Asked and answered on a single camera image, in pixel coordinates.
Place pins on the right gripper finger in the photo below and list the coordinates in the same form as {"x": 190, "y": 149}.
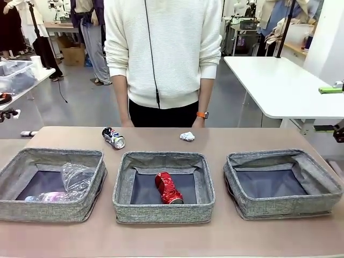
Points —
{"x": 329, "y": 90}
{"x": 339, "y": 133}

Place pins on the crushed red cola can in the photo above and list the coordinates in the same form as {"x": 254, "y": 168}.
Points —
{"x": 169, "y": 188}

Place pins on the crushed Pepsi can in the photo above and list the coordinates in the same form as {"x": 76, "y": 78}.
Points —
{"x": 114, "y": 138}

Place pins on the clear bottle with pink label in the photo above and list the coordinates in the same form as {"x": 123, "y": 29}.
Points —
{"x": 53, "y": 196}

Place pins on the person's left forearm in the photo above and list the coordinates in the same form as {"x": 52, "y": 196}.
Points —
{"x": 206, "y": 94}

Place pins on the person's right forearm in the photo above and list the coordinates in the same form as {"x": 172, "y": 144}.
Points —
{"x": 122, "y": 99}

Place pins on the person's left hand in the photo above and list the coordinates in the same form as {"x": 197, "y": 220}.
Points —
{"x": 199, "y": 123}

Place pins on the person's right hand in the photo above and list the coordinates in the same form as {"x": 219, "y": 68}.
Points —
{"x": 127, "y": 124}

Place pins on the large white table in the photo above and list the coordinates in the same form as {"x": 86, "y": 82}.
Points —
{"x": 282, "y": 86}

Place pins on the black vertical pole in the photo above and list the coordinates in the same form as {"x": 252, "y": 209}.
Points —
{"x": 285, "y": 32}

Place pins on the grey fabric basket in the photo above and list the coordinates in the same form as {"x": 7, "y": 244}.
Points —
{"x": 161, "y": 213}
{"x": 40, "y": 211}
{"x": 282, "y": 207}

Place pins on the white mannequin torso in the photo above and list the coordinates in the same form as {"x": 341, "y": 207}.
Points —
{"x": 238, "y": 8}

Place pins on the crumpled white paper ball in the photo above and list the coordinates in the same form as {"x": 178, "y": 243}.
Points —
{"x": 187, "y": 136}

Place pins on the white knit sweater torso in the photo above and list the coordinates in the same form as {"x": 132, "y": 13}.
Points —
{"x": 174, "y": 53}

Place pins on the black trousers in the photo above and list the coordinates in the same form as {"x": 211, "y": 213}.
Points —
{"x": 166, "y": 117}

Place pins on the blue plastic bag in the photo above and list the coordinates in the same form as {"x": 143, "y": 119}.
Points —
{"x": 88, "y": 61}

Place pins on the brown cardboard box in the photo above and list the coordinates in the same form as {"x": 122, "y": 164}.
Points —
{"x": 74, "y": 56}

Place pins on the wooden top workbench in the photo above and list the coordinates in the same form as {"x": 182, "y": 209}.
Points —
{"x": 61, "y": 27}

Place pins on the small white side table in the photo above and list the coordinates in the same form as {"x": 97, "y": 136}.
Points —
{"x": 46, "y": 73}

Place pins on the black tripod stand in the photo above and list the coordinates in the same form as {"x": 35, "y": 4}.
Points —
{"x": 43, "y": 53}

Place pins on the white paper cup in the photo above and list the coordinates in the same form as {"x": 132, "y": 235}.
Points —
{"x": 35, "y": 63}

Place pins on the white marker pen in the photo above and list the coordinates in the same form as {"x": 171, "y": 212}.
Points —
{"x": 29, "y": 133}

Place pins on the clear plastic storage bin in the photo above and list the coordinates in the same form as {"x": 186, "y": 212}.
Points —
{"x": 16, "y": 78}

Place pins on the black and white device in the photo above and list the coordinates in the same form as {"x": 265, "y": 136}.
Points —
{"x": 9, "y": 113}

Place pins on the black and orange tool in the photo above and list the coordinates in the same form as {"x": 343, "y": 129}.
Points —
{"x": 4, "y": 99}

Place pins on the black dress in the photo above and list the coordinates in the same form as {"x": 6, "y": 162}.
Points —
{"x": 10, "y": 27}

